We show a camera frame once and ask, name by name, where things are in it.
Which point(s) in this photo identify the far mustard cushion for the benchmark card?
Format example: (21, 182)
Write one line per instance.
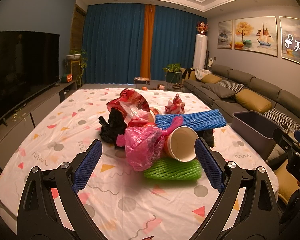
(210, 78)

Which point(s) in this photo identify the blue foam net sleeve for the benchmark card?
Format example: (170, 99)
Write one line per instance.
(197, 121)

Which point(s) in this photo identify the far patterned cushion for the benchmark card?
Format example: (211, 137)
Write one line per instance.
(235, 87)

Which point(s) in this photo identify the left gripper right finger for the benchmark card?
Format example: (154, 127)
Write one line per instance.
(258, 216)

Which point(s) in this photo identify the grey tv cabinet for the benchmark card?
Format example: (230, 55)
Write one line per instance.
(18, 125)

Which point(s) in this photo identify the red foil wrapper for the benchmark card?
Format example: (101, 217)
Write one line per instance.
(176, 106)

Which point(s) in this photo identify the right framed painting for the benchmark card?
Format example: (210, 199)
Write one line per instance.
(290, 38)

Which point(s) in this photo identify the left landscape painting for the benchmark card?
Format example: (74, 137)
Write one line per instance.
(225, 34)

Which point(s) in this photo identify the white standing air conditioner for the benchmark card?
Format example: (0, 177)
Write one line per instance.
(200, 52)

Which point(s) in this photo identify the sailboat tree painting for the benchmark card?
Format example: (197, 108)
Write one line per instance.
(256, 34)

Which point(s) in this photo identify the orange centre curtain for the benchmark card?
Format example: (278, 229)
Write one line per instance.
(148, 26)

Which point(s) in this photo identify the pink plastic bag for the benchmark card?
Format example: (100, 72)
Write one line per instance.
(143, 145)

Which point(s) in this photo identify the blue window curtains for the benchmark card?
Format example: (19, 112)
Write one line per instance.
(113, 34)

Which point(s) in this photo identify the black plastic bag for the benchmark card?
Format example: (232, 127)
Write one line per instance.
(114, 127)

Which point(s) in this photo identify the potted plant on stand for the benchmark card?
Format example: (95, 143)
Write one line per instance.
(75, 65)

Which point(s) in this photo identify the red flower decoration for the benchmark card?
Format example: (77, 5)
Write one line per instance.
(202, 28)

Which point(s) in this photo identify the grey sofa cushion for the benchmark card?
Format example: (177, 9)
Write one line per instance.
(220, 91)

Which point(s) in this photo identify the dark grey trash bin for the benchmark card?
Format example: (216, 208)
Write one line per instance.
(257, 130)

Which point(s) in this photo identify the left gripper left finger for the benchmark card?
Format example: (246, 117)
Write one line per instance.
(38, 217)

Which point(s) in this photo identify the green potted floor plant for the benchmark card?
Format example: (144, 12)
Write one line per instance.
(173, 73)

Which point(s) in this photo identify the large mustard cushion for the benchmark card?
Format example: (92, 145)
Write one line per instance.
(252, 101)

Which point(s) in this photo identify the dark coffee table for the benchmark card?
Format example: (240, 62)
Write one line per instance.
(144, 83)

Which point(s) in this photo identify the red white plastic bag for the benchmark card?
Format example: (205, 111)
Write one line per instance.
(134, 108)

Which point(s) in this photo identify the white cloth on sofa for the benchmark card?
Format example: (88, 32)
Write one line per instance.
(201, 73)

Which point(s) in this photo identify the grey sectional sofa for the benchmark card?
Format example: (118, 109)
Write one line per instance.
(280, 99)

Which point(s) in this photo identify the white orange paper cup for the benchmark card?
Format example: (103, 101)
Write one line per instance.
(179, 145)

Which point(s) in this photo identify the green foam net sleeve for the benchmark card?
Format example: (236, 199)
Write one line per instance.
(171, 169)

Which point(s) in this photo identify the black flat television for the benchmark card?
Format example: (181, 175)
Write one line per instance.
(29, 63)

